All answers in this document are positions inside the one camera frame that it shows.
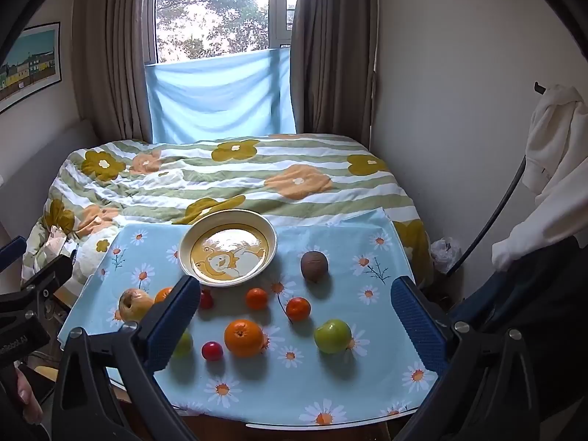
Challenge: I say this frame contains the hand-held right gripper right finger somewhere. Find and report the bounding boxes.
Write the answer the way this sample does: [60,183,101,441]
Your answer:
[390,276,540,441]

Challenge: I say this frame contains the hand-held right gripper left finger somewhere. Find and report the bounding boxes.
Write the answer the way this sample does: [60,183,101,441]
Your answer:
[51,275,203,441]

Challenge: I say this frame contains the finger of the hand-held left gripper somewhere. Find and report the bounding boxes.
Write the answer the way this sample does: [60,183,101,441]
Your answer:
[0,236,27,273]
[18,254,74,316]

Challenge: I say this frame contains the green apple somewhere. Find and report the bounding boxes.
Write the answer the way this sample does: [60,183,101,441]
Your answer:
[172,328,194,358]
[314,319,353,355]

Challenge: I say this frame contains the wrinkled yellow apple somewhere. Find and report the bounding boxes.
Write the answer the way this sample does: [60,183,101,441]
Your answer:
[118,288,155,323]

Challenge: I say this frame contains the large orange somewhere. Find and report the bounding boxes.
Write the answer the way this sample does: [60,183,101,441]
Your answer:
[224,319,266,358]

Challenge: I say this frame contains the small mandarin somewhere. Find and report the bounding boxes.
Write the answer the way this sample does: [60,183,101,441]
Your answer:
[286,297,312,322]
[245,287,269,311]

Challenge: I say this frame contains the cream bowl with bear print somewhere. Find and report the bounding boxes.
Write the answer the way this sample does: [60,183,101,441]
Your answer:
[178,209,279,289]

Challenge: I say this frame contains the person's left hand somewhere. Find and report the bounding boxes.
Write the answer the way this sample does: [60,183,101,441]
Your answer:
[15,367,44,424]

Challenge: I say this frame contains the floral pillow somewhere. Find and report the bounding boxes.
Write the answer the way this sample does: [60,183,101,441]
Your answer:
[21,220,81,286]

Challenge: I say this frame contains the clear plastic bag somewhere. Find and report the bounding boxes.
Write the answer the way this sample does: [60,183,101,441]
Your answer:
[429,237,462,274]

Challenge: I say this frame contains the grey headboard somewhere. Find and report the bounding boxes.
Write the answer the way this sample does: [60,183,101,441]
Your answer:
[0,119,99,240]

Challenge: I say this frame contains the brown kiwi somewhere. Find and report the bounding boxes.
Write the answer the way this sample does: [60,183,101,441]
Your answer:
[300,251,329,282]

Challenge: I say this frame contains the blue daisy tablecloth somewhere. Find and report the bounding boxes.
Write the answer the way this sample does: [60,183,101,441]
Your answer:
[60,207,439,428]

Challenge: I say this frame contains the dark clothing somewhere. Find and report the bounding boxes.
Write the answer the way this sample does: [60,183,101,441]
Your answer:
[448,234,588,423]

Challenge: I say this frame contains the floral striped blanket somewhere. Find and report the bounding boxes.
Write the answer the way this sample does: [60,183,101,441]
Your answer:
[21,133,433,308]

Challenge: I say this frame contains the brown curtain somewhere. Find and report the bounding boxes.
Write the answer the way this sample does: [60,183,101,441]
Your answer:
[71,0,159,141]
[290,0,380,150]

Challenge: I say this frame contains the white hanging garment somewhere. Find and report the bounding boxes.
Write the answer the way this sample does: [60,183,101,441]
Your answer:
[491,85,588,272]

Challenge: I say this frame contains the light blue window cloth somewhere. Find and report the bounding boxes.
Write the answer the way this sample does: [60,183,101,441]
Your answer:
[144,47,297,144]

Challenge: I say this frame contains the window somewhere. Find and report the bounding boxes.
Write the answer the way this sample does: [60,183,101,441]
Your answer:
[154,0,301,64]

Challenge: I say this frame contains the black cable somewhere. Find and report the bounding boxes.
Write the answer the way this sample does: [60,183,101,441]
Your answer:
[448,156,529,277]

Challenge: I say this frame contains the framed wall picture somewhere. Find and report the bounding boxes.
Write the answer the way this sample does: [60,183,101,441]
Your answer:
[0,21,62,115]

